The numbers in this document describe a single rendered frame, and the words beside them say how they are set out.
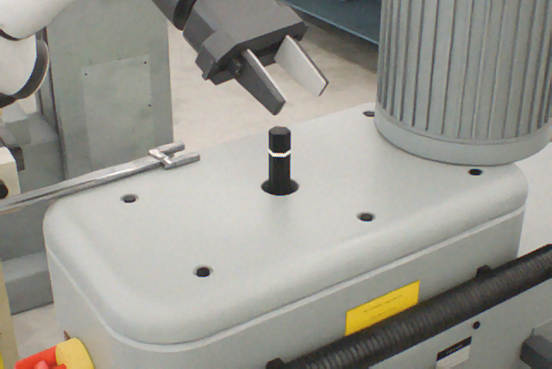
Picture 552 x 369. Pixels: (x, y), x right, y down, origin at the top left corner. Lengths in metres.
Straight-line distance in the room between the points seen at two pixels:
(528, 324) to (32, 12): 0.68
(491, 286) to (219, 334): 0.30
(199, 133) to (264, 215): 4.52
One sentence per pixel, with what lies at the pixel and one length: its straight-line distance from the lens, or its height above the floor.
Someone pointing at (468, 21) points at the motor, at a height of 2.05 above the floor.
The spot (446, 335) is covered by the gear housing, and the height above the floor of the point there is 1.72.
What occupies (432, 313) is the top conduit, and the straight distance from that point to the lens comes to 0.82.
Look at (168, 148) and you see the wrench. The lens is 0.90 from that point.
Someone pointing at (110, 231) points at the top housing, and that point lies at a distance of 0.78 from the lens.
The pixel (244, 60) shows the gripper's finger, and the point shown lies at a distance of 0.77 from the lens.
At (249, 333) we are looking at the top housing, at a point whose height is 1.85.
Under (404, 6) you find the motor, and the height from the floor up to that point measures 2.05.
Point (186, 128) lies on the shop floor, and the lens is 5.37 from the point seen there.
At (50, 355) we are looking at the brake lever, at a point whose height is 1.71.
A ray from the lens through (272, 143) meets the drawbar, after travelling 0.81.
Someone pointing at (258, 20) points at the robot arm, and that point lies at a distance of 0.79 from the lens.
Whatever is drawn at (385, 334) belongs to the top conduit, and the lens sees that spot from 0.79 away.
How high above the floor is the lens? 2.30
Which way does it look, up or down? 28 degrees down
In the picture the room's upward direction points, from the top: straight up
